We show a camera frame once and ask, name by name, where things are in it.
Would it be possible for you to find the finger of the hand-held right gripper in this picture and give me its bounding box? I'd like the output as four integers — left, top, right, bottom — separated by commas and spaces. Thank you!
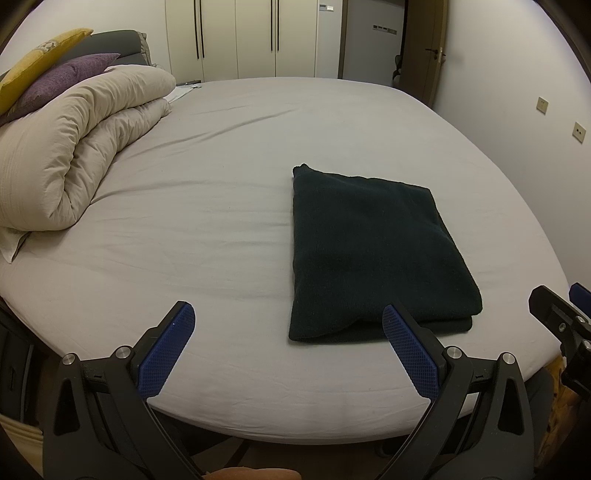
569, 282, 591, 319
529, 285, 591, 366

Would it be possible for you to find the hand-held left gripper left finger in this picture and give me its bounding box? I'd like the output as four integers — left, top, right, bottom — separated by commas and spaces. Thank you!
42, 301, 206, 480

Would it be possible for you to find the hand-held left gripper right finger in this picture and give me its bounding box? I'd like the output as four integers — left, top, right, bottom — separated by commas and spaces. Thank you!
376, 304, 539, 480

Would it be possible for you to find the dark green towel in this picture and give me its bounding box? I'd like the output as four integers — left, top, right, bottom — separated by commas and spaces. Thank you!
287, 163, 483, 344

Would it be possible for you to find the person's left hand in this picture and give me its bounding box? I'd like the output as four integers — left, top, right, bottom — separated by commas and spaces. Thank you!
206, 467, 301, 480

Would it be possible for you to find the bed with white sheet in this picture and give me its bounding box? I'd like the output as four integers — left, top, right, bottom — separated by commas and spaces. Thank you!
0, 76, 571, 446

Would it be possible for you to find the beige fabric item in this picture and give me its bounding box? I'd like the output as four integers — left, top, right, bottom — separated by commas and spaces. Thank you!
0, 413, 44, 464

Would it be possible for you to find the white pillow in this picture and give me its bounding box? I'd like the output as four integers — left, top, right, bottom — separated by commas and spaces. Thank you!
0, 226, 31, 264

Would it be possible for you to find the beige folded duvet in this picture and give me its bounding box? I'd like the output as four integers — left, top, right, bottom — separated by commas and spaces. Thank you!
0, 64, 177, 232

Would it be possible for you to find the brown wooden door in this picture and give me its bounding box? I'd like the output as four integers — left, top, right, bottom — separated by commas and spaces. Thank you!
405, 0, 451, 110

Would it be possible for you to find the purple cushion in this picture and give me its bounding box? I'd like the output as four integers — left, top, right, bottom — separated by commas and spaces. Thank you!
0, 53, 122, 126

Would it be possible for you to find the grey padded headboard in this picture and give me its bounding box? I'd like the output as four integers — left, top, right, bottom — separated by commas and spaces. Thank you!
69, 30, 154, 69

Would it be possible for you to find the cream wardrobe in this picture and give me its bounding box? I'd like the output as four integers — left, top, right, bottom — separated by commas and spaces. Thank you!
165, 0, 319, 83

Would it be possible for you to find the yellow cushion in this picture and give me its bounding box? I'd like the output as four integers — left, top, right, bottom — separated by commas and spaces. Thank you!
0, 28, 94, 116

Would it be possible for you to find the wooden door frame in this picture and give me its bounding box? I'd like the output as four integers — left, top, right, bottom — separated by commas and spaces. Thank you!
338, 0, 346, 80

